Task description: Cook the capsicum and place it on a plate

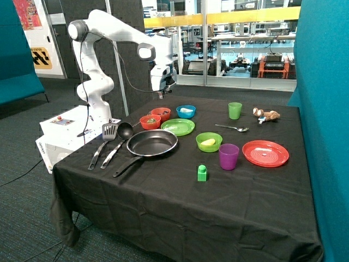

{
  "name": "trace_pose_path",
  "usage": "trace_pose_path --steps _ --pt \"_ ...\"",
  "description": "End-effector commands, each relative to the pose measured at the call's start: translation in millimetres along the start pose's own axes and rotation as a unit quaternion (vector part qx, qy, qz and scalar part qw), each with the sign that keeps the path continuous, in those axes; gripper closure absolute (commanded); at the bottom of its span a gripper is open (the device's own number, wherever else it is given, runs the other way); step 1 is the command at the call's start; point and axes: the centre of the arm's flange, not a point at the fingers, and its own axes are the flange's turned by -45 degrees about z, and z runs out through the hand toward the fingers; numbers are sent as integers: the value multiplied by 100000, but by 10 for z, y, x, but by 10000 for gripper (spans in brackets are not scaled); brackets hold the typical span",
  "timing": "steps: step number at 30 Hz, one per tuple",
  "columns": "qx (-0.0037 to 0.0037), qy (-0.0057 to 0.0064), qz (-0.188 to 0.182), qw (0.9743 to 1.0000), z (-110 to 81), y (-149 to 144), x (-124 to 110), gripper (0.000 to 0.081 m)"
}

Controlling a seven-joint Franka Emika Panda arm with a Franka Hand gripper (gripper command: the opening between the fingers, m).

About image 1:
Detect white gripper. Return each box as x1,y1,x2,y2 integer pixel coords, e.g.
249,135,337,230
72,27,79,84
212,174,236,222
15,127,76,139
150,62,177,99

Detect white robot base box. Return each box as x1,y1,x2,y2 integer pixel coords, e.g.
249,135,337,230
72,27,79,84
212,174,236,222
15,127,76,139
35,105,104,173

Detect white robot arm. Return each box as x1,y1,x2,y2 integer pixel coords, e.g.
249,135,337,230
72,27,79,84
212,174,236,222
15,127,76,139
68,10,177,124

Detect green plate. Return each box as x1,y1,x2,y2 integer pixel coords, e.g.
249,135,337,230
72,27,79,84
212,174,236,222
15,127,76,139
161,118,195,136

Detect red plate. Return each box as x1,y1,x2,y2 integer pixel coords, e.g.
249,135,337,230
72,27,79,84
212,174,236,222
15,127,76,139
242,140,289,168

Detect rear red bowl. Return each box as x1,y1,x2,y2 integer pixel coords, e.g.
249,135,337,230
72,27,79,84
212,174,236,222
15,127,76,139
151,107,171,122

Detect red bowl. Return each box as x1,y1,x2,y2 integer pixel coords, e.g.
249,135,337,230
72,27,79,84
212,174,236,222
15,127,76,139
151,107,171,122
140,115,161,130

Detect white toy food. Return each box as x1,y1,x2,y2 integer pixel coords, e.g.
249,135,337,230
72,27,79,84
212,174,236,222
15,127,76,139
180,108,192,113

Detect blue bowl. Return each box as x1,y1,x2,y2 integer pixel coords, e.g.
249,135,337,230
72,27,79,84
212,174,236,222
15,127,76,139
176,105,196,119

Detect front red bowl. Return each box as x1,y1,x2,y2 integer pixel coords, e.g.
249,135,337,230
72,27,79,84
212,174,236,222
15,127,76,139
140,115,161,130

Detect black frying pan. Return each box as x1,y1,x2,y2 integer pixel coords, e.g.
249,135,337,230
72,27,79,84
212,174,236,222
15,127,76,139
113,129,178,178

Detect black ladle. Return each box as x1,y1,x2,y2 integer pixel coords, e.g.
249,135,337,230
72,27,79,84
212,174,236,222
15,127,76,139
100,122,134,169

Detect green bowl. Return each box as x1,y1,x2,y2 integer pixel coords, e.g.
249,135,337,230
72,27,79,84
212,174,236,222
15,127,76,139
196,132,222,153

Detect black slotted spatula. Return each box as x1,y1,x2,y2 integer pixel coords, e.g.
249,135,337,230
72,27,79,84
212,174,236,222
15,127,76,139
88,123,118,170

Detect yellow toy food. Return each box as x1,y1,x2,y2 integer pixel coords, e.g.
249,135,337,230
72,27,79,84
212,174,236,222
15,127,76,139
201,138,215,146

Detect green cup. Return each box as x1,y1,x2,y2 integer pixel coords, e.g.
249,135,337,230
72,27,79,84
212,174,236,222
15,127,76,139
228,102,242,120

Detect metal spoon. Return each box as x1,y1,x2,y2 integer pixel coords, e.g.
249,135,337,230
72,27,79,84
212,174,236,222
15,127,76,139
215,124,249,132

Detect purple cup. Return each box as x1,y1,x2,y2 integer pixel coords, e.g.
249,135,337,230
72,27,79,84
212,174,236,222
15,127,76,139
219,144,239,170

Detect black tablecloth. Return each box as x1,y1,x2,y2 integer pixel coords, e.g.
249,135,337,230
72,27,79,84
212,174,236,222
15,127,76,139
50,96,324,261

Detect green toy block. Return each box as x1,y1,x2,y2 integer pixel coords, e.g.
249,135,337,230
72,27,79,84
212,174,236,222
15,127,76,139
197,164,207,182

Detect brown plush toy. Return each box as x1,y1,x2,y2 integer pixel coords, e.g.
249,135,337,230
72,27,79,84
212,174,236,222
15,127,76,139
252,108,280,124

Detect yellow black sign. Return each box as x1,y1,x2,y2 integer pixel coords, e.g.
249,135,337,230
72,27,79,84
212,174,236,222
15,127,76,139
31,47,52,70

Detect teal sofa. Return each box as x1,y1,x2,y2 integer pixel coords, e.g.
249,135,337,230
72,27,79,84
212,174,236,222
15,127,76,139
0,0,45,105

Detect teal partition panel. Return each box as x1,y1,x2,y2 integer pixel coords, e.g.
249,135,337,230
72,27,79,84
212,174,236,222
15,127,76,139
289,1,348,261

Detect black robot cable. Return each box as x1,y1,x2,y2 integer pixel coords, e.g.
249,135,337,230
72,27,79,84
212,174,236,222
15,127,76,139
77,32,164,137

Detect red wall poster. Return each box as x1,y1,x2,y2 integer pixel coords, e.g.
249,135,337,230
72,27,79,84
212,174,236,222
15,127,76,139
13,0,43,31

